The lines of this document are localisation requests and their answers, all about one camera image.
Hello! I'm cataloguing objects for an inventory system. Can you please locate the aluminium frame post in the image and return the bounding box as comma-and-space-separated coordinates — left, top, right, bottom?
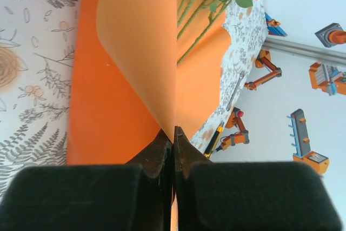
263, 37, 346, 65

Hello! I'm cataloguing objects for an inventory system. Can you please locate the floral print table mat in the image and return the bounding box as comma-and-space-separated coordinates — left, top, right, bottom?
0, 0, 268, 196

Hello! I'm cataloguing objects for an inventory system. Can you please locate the silver open-end wrench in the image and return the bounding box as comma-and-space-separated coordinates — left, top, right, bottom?
225, 70, 245, 111

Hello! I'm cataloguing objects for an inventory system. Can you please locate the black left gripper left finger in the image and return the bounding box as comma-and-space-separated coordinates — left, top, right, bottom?
0, 129, 174, 231

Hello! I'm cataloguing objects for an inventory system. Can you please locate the orange wrapping paper sheet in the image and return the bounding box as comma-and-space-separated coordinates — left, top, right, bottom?
66, 0, 233, 231

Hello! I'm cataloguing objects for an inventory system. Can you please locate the yellow black utility knife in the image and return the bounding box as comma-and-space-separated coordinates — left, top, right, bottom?
203, 121, 225, 159

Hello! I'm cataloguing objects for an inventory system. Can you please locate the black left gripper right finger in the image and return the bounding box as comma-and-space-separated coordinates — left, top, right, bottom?
172, 126, 343, 231

